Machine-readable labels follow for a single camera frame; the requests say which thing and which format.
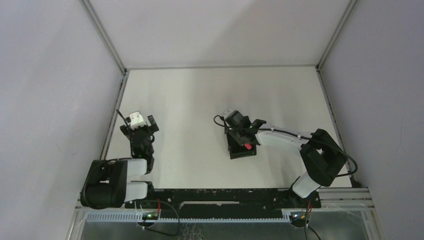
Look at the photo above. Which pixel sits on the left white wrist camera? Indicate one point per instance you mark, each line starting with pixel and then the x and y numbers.
pixel 136 120

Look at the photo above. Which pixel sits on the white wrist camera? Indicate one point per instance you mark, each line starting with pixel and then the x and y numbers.
pixel 227 112
pixel 136 120

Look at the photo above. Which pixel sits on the red-handled screwdriver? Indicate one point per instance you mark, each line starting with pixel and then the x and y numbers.
pixel 248 146

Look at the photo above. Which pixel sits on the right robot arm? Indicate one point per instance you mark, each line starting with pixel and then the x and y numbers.
pixel 322 157

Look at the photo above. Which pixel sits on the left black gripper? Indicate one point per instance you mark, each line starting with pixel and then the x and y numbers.
pixel 139 129

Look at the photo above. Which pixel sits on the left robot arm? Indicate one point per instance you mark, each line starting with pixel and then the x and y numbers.
pixel 108 183

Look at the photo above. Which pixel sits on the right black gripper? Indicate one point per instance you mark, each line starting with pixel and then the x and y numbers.
pixel 232 132

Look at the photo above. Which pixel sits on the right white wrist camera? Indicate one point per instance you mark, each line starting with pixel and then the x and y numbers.
pixel 227 112

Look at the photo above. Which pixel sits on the black plastic bin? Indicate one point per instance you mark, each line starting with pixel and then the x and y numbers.
pixel 237 151

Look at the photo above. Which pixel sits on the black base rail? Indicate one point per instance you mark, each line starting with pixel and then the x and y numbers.
pixel 224 204

